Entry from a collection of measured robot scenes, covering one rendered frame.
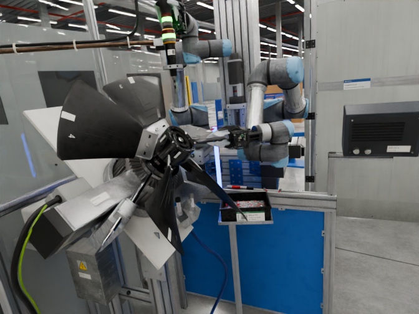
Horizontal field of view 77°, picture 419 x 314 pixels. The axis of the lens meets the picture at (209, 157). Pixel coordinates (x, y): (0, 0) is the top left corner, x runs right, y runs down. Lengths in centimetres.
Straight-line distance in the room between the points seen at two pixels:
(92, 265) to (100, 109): 59
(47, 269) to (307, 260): 126
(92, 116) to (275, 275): 122
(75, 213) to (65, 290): 97
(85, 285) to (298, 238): 97
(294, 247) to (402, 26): 195
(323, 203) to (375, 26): 175
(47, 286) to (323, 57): 253
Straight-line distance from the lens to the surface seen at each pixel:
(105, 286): 118
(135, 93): 106
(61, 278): 163
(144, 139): 87
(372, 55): 269
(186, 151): 86
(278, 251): 151
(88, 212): 76
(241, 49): 190
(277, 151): 114
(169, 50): 98
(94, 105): 81
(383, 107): 123
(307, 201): 133
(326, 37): 267
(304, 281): 159
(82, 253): 113
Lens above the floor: 138
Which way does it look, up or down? 15 degrees down
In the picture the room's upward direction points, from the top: 6 degrees counter-clockwise
